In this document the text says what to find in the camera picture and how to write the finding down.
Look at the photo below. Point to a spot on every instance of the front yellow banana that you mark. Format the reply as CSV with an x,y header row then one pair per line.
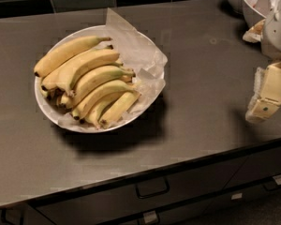
x,y
113,114

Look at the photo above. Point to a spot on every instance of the top yellow banana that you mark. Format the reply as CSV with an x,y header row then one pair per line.
x,y
55,58

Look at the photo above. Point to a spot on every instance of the upper drawer black handle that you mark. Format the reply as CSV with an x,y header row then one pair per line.
x,y
151,188

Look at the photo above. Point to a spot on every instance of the white bowl with bananas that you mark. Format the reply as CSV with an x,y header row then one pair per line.
x,y
59,117

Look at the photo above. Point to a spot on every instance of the right drawer handle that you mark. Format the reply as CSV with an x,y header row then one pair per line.
x,y
273,184

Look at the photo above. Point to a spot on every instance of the white crumpled paper liner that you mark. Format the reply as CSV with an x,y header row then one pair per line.
x,y
137,51

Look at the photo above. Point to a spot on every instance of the lower drawer handle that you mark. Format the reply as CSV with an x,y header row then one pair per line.
x,y
149,218

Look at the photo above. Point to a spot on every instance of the yellow banana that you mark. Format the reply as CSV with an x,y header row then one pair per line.
x,y
92,80
84,107
55,58
95,113
66,76
113,114

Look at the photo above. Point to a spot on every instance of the dark upper drawer front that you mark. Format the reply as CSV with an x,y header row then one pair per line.
x,y
192,186

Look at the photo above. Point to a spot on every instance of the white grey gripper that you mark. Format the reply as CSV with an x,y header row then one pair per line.
x,y
277,35

